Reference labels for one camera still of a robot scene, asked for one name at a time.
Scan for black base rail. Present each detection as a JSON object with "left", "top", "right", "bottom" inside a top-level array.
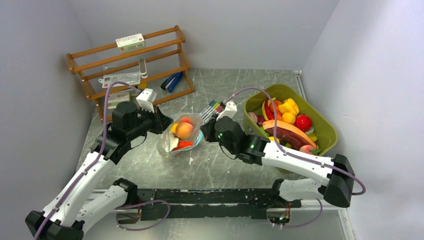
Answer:
[{"left": 137, "top": 188, "right": 302, "bottom": 221}]

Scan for small white box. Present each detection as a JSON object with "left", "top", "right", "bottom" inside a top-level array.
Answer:
[{"left": 107, "top": 92, "right": 131, "bottom": 109}]

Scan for olive green plastic bin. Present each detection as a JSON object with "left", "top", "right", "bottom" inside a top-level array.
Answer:
[{"left": 243, "top": 84, "right": 338, "bottom": 156}]

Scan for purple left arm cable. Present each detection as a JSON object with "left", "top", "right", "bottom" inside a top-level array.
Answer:
[{"left": 33, "top": 81, "right": 142, "bottom": 240}]

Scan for white green box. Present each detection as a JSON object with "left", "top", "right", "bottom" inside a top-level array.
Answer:
[{"left": 115, "top": 33, "right": 146, "bottom": 53}]

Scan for red toy carrot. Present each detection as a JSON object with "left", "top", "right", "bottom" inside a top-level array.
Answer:
[{"left": 173, "top": 141, "right": 193, "bottom": 151}]

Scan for orange toy tangerine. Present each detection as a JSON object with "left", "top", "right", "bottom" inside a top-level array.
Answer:
[{"left": 268, "top": 99, "right": 282, "bottom": 115}]

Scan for toy peach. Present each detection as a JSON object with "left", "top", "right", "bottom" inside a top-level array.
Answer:
[
  {"left": 175, "top": 123, "right": 194, "bottom": 140},
  {"left": 179, "top": 116, "right": 193, "bottom": 125},
  {"left": 299, "top": 145, "right": 316, "bottom": 155}
]

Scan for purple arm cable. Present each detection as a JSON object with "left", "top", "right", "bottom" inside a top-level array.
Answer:
[
  {"left": 223, "top": 87, "right": 367, "bottom": 196},
  {"left": 33, "top": 81, "right": 142, "bottom": 240}
]

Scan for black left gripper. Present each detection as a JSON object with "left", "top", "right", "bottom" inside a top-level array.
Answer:
[{"left": 126, "top": 103, "right": 173, "bottom": 140}]

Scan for blue stapler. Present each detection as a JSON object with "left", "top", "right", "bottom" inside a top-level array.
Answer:
[{"left": 160, "top": 71, "right": 184, "bottom": 93}]

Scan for yellow toy bell pepper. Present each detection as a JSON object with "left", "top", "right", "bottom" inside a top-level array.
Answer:
[{"left": 278, "top": 98, "right": 300, "bottom": 116}]

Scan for wooden three-tier rack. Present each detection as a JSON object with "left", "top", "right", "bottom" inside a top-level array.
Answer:
[{"left": 66, "top": 25, "right": 195, "bottom": 116}]

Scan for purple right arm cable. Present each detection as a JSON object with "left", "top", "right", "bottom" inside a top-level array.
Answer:
[{"left": 223, "top": 87, "right": 367, "bottom": 196}]

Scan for yellow toy mango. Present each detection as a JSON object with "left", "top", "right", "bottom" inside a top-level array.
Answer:
[{"left": 170, "top": 123, "right": 179, "bottom": 135}]

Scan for flat white package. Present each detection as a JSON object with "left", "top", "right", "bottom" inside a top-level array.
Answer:
[{"left": 98, "top": 72, "right": 141, "bottom": 89}]

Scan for orange toy papaya slice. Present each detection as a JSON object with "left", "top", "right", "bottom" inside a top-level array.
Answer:
[{"left": 262, "top": 119, "right": 319, "bottom": 150}]

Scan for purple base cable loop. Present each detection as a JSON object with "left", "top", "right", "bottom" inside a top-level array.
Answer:
[{"left": 115, "top": 199, "right": 172, "bottom": 232}]

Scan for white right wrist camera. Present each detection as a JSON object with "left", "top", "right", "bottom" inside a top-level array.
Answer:
[{"left": 216, "top": 100, "right": 238, "bottom": 120}]

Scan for red toy pomegranate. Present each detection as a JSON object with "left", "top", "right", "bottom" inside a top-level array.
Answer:
[{"left": 294, "top": 114, "right": 313, "bottom": 132}]

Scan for coloured marker pen set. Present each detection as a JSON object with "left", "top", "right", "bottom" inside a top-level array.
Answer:
[{"left": 200, "top": 100, "right": 225, "bottom": 124}]

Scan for clear zip top bag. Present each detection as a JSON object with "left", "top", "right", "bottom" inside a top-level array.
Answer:
[{"left": 156, "top": 113, "right": 204, "bottom": 158}]

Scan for white toy garlic slice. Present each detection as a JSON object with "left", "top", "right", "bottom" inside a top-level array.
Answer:
[{"left": 168, "top": 132, "right": 180, "bottom": 152}]

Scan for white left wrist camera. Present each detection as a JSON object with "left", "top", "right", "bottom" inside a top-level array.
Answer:
[{"left": 135, "top": 88, "right": 157, "bottom": 113}]

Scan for white upright device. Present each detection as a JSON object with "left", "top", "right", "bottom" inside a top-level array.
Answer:
[{"left": 138, "top": 58, "right": 148, "bottom": 79}]

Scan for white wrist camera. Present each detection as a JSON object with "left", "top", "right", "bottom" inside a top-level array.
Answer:
[
  {"left": 135, "top": 88, "right": 157, "bottom": 113},
  {"left": 216, "top": 100, "right": 238, "bottom": 120}
]

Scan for red toy chili pepper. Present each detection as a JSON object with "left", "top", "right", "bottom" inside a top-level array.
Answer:
[{"left": 264, "top": 99, "right": 275, "bottom": 120}]

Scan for yellow toy lemon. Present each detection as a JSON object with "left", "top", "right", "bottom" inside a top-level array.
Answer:
[{"left": 281, "top": 112, "right": 297, "bottom": 125}]

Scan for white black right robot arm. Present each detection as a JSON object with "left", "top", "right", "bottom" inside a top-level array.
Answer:
[{"left": 200, "top": 116, "right": 355, "bottom": 208}]

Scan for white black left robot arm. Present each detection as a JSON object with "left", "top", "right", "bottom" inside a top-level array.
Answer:
[{"left": 25, "top": 101, "right": 174, "bottom": 240}]

